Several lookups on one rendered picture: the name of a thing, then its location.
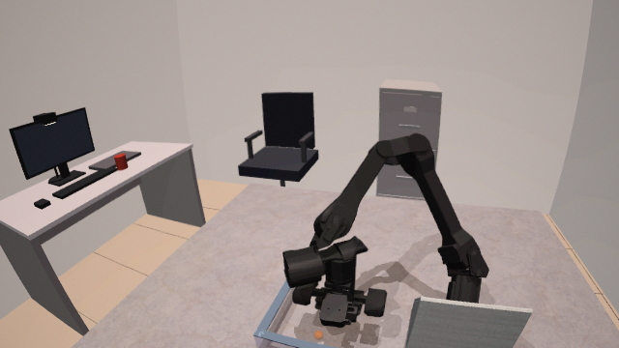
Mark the low clear glass corner wall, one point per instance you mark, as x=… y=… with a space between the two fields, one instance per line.
x=274 y=327

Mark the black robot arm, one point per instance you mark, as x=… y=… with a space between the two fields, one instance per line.
x=459 y=250

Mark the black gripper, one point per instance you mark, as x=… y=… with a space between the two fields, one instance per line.
x=374 y=302

